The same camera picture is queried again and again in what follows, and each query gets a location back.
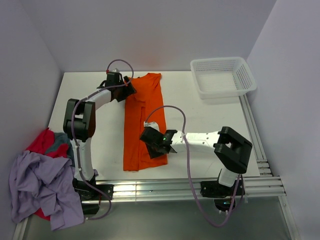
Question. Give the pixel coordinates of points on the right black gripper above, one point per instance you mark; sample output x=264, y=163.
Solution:
x=153, y=153

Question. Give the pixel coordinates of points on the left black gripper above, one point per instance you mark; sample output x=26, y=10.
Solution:
x=129, y=90

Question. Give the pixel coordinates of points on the orange t shirt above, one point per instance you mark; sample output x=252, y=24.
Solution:
x=138, y=106

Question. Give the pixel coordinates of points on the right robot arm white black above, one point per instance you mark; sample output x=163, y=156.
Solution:
x=232, y=149

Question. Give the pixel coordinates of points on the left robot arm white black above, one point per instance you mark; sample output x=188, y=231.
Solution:
x=80, y=119

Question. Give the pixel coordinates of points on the teal blue t shirt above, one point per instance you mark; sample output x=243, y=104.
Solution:
x=61, y=147

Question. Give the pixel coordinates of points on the white perforated plastic basket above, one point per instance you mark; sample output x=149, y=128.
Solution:
x=222, y=77

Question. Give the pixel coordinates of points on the red t shirt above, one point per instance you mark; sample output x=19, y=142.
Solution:
x=42, y=142

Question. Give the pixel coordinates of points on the lavender t shirt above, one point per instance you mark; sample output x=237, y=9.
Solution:
x=38, y=181

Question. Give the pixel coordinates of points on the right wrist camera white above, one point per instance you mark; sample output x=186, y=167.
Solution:
x=152, y=124

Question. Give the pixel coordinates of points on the aluminium front rail frame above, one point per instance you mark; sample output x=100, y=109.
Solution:
x=166, y=210

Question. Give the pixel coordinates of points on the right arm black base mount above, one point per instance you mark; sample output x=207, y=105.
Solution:
x=222, y=195

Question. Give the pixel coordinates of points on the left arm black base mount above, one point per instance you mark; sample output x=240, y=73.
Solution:
x=90, y=198

